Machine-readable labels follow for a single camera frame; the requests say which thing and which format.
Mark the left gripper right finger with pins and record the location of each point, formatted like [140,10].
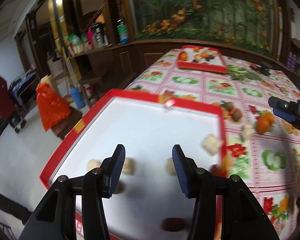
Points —
[242,215]

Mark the orange plastic bag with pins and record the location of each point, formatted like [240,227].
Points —
[52,107]

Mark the round brown cake piece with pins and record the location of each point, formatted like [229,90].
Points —
[128,166]

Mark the green plastic bottle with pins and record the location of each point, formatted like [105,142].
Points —
[122,31]

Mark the green leafy vegetables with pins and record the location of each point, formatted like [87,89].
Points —
[241,74]

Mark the red tray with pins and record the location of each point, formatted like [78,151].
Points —
[148,130]
[203,59]

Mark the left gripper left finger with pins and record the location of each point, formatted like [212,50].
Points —
[54,217]

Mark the blue water bottle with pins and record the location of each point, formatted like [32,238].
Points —
[77,97]

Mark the near red tray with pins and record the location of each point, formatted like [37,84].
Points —
[148,130]

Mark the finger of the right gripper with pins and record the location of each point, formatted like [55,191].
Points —
[275,102]
[285,114]

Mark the beige chunk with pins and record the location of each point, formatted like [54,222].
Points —
[92,164]
[170,167]
[212,144]

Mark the orange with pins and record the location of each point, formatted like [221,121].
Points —
[182,56]
[262,125]
[269,116]

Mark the brown kiwi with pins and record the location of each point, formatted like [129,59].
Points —
[120,188]

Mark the black thermos jug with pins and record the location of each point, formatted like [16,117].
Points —
[99,34]

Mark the floral fruit tablecloth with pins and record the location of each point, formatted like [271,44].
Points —
[269,162]

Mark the red date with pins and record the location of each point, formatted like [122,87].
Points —
[173,224]

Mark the black box on table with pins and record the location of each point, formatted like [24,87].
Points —
[265,68]

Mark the far red tray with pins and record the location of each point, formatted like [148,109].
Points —
[203,59]

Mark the wooden stool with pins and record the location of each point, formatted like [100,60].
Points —
[65,126]

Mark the person in red coat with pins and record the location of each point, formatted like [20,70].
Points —
[8,110]

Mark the red black device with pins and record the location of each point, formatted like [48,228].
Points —
[255,67]

